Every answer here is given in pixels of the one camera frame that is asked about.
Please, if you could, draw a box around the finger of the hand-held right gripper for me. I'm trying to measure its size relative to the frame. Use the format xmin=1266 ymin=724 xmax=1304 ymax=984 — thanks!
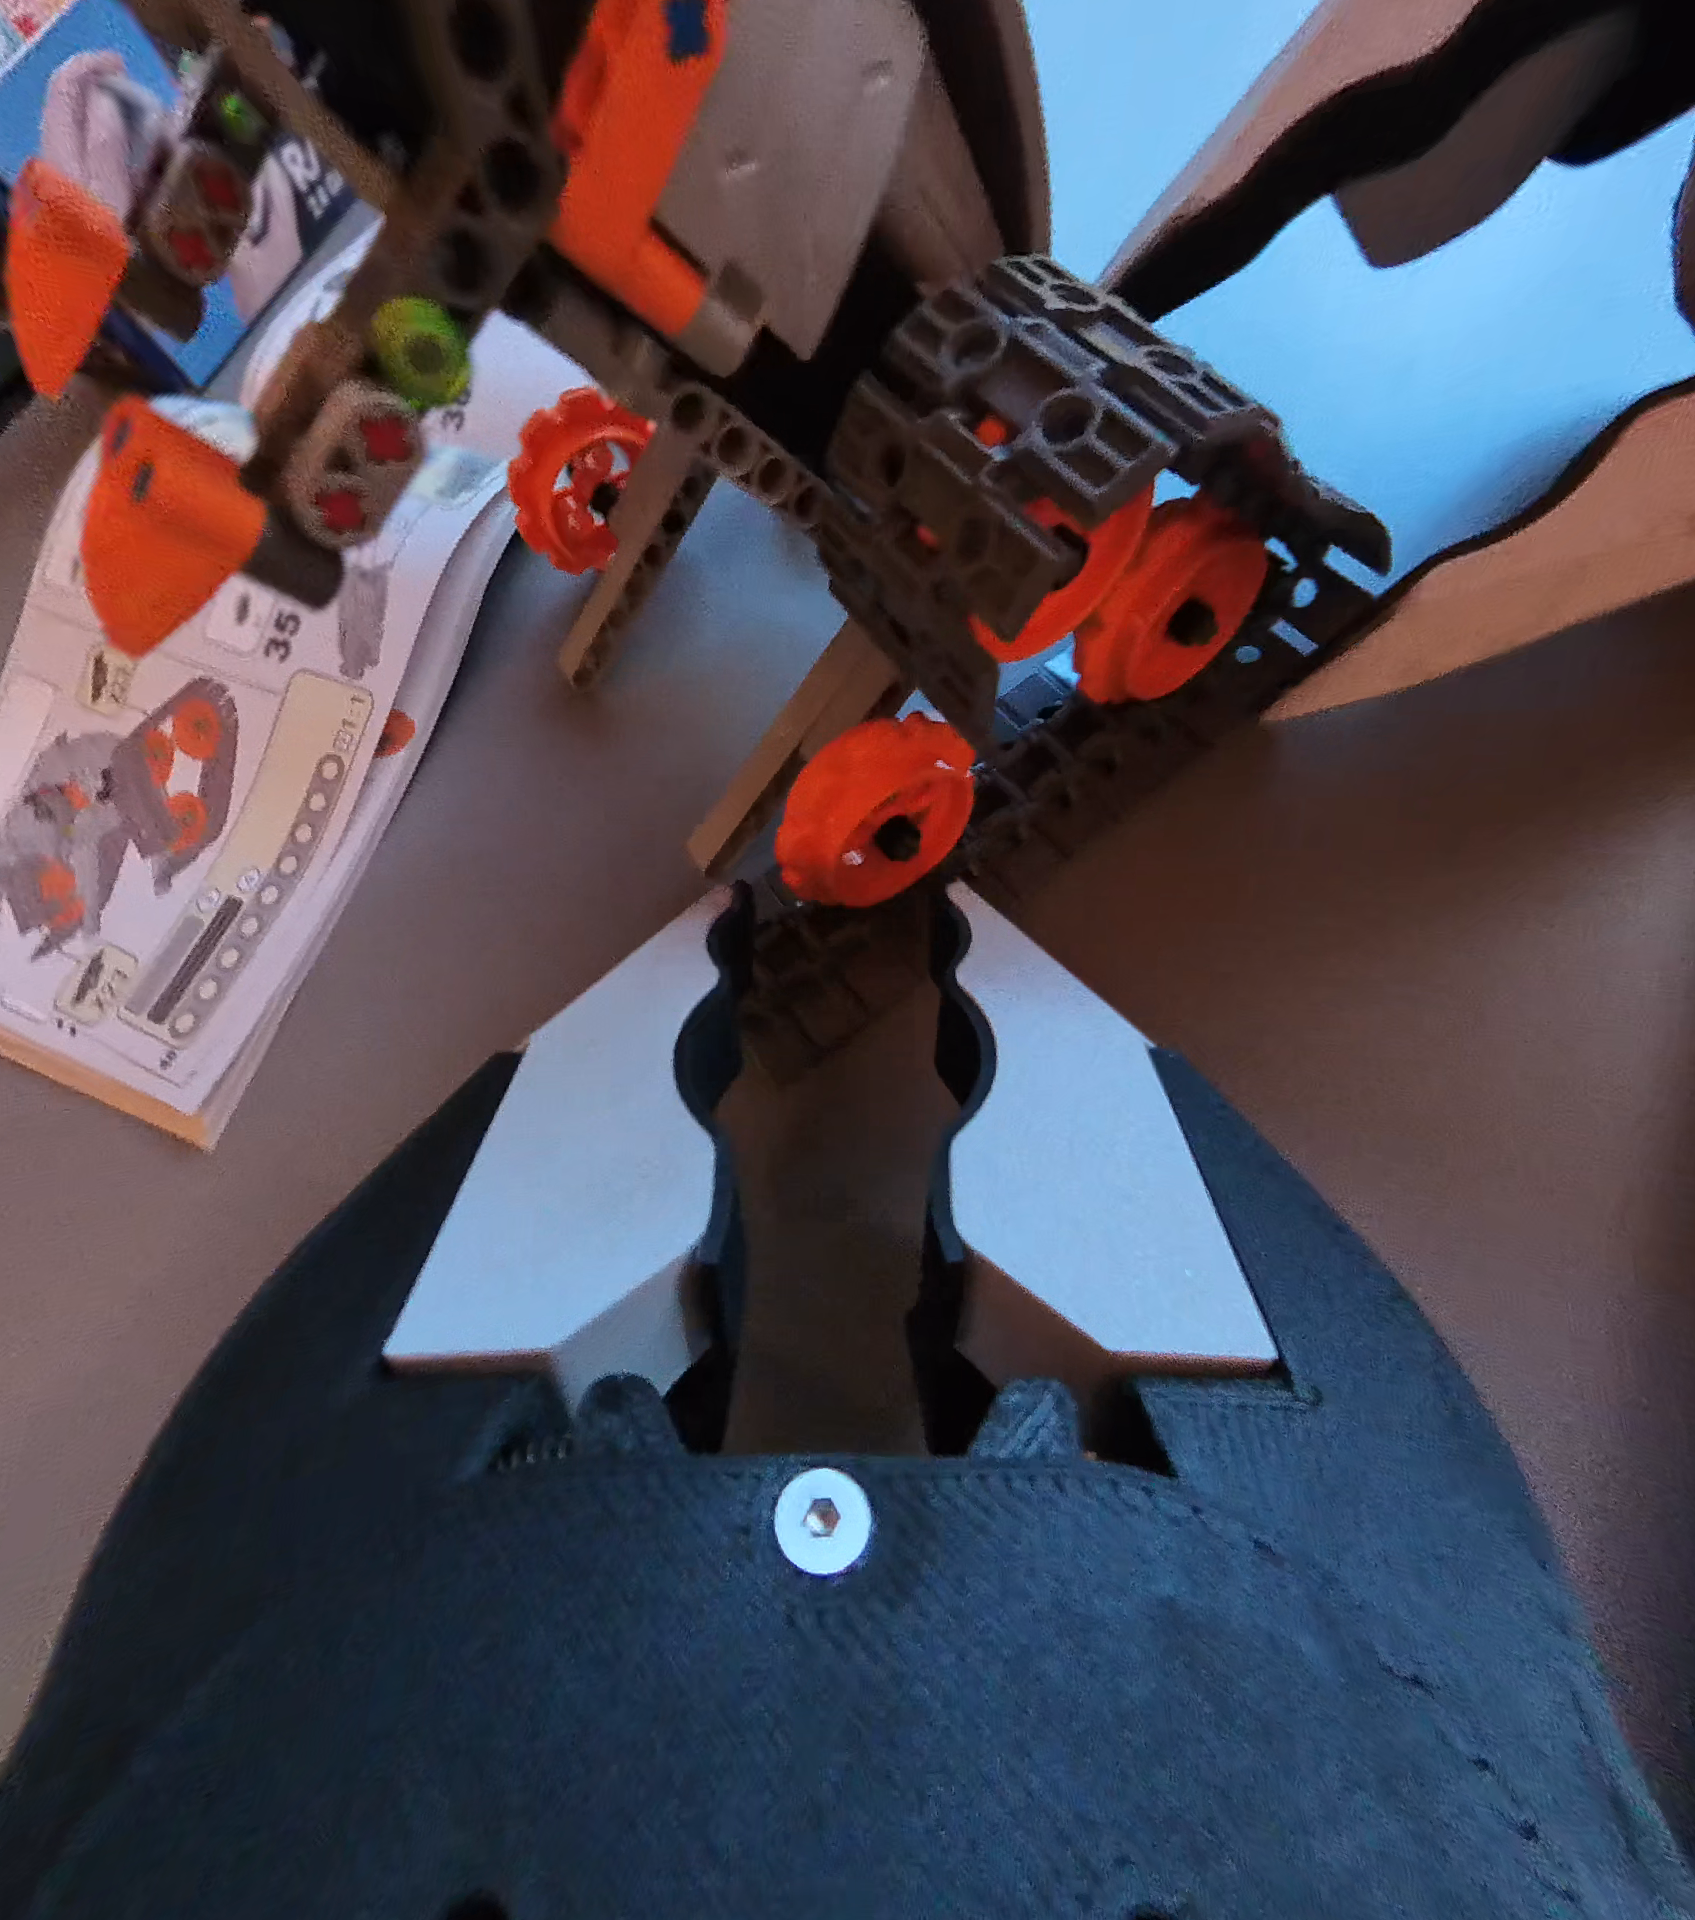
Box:
xmin=1264 ymin=348 xmax=1695 ymax=725
xmin=1100 ymin=0 xmax=1695 ymax=323

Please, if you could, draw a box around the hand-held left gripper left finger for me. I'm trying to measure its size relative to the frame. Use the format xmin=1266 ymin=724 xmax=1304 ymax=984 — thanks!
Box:
xmin=382 ymin=883 xmax=760 ymax=1454

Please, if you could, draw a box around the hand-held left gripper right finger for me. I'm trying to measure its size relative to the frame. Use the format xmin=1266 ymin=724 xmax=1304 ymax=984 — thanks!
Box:
xmin=914 ymin=882 xmax=1284 ymax=1454

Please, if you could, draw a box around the dark grey toy track belt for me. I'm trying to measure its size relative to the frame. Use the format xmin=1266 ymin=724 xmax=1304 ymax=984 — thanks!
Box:
xmin=728 ymin=254 xmax=1396 ymax=1085

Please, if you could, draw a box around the grey orange block toy robot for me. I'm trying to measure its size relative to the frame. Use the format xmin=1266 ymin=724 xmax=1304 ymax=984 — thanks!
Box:
xmin=0 ymin=0 xmax=1276 ymax=917

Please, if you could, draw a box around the grey desk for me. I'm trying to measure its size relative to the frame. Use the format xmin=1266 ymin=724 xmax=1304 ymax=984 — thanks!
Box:
xmin=0 ymin=0 xmax=1695 ymax=1920

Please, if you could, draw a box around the open instruction booklet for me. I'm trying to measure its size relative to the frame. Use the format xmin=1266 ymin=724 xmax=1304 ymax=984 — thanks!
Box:
xmin=0 ymin=314 xmax=520 ymax=1154

